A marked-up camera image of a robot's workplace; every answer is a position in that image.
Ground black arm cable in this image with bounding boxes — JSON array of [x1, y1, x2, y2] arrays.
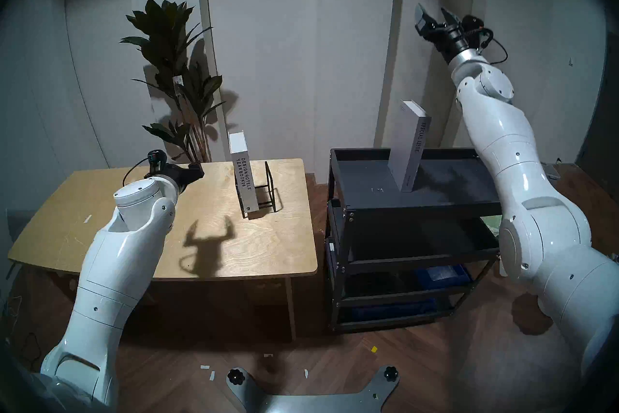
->
[[122, 157, 150, 188], [479, 29, 509, 65]]

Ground black wire book rack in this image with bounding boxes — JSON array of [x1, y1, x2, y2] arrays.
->
[[239, 161, 282, 219]]

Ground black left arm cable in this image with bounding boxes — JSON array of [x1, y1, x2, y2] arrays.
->
[[122, 157, 150, 188]]

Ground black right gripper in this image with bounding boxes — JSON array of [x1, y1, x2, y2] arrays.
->
[[414, 3, 469, 63]]

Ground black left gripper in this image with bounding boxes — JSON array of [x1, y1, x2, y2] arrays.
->
[[161, 162, 206, 196]]

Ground white Special Issue book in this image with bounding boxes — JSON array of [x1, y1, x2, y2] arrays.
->
[[388, 100, 432, 193]]

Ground black three-tier utility cart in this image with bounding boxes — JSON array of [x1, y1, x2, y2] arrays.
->
[[326, 147, 506, 331]]

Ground light wooden table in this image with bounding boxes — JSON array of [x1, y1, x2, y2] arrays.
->
[[8, 158, 318, 342]]

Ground tall green potted plant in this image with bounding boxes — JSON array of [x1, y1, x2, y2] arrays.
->
[[120, 0, 226, 163]]

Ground white Design Hotels Yearbook book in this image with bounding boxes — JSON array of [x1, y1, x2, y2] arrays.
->
[[228, 130, 259, 219]]

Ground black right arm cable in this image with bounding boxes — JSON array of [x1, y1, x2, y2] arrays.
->
[[479, 29, 509, 65]]

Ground grey metal robot base plate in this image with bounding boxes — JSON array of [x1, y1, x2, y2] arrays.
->
[[226, 366, 399, 413]]

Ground dark door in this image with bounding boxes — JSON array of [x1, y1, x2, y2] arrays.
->
[[575, 30, 619, 175]]

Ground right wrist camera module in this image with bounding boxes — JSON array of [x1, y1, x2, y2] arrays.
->
[[462, 15, 486, 47]]

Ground blue plastic bin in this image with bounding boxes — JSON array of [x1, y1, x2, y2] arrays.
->
[[415, 263, 472, 284]]

